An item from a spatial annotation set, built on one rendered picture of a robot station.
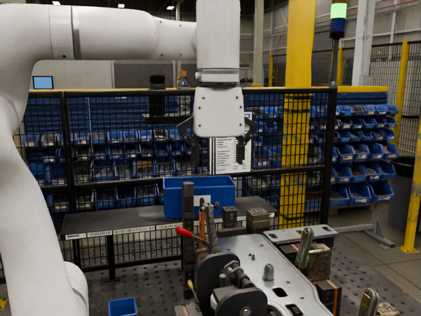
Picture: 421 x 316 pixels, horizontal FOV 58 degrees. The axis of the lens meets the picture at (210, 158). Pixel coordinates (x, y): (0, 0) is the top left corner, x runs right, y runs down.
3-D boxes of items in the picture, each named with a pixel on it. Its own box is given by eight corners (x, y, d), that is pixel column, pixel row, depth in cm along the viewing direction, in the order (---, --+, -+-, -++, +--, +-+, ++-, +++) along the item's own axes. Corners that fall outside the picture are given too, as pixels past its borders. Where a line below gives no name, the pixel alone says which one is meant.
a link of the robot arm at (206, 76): (197, 68, 70) (197, 85, 71) (244, 68, 71) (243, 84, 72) (192, 69, 78) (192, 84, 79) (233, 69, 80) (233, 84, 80)
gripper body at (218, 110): (195, 80, 71) (195, 139, 73) (247, 79, 72) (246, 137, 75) (190, 79, 78) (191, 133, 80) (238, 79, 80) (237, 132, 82)
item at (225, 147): (252, 173, 182) (254, 109, 175) (207, 177, 176) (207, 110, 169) (250, 172, 184) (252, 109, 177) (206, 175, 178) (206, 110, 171)
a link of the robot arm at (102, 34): (77, 62, 78) (218, 63, 86) (74, 59, 63) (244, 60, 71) (74, 15, 76) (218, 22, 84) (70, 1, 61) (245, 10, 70)
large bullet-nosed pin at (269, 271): (275, 284, 116) (275, 265, 115) (265, 286, 116) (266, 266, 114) (270, 279, 119) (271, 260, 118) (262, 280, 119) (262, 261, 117)
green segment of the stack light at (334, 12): (348, 17, 177) (349, 3, 175) (336, 17, 175) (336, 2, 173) (339, 19, 183) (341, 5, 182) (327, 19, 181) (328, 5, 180)
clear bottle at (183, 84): (192, 115, 175) (192, 70, 170) (178, 115, 173) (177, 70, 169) (188, 113, 181) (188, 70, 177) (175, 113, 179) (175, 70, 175)
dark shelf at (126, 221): (278, 217, 166) (278, 210, 165) (60, 241, 142) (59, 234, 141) (259, 201, 187) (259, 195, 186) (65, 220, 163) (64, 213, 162)
